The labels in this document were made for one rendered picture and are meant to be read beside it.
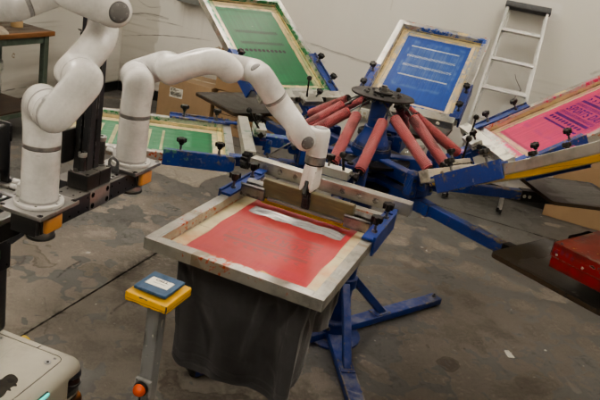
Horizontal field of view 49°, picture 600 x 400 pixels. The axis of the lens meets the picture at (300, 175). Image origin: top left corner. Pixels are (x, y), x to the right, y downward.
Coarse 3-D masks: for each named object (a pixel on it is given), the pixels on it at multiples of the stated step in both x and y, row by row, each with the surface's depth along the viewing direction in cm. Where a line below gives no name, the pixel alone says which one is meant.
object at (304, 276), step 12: (300, 228) 235; (336, 228) 241; (312, 240) 227; (324, 240) 228; (336, 240) 230; (324, 252) 220; (336, 252) 221; (252, 264) 202; (264, 264) 204; (276, 264) 205; (288, 264) 207; (312, 264) 209; (324, 264) 211; (276, 276) 198; (288, 276) 199; (300, 276) 201; (312, 276) 202
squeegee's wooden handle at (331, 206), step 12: (264, 180) 246; (276, 180) 246; (276, 192) 245; (288, 192) 244; (300, 192) 242; (312, 192) 241; (300, 204) 243; (312, 204) 241; (324, 204) 239; (336, 204) 238; (348, 204) 236; (336, 216) 239
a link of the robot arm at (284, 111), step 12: (288, 96) 224; (276, 108) 222; (288, 108) 222; (288, 120) 221; (300, 120) 222; (288, 132) 222; (300, 132) 223; (312, 132) 225; (300, 144) 224; (312, 144) 226
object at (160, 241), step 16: (208, 208) 228; (176, 224) 212; (192, 224) 219; (144, 240) 200; (160, 240) 199; (176, 256) 197; (192, 256) 195; (208, 256) 195; (352, 256) 212; (224, 272) 192; (240, 272) 190; (256, 272) 190; (336, 272) 199; (352, 272) 208; (256, 288) 189; (272, 288) 187; (288, 288) 185; (304, 288) 186; (320, 288) 188; (336, 288) 192; (304, 304) 184; (320, 304) 182
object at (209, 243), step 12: (252, 204) 248; (264, 204) 250; (240, 216) 236; (252, 216) 237; (264, 216) 239; (300, 216) 245; (216, 228) 223; (228, 228) 224; (276, 228) 231; (288, 228) 233; (204, 240) 212; (216, 240) 214; (216, 252) 206; (228, 252) 207; (240, 252) 209; (252, 252) 210
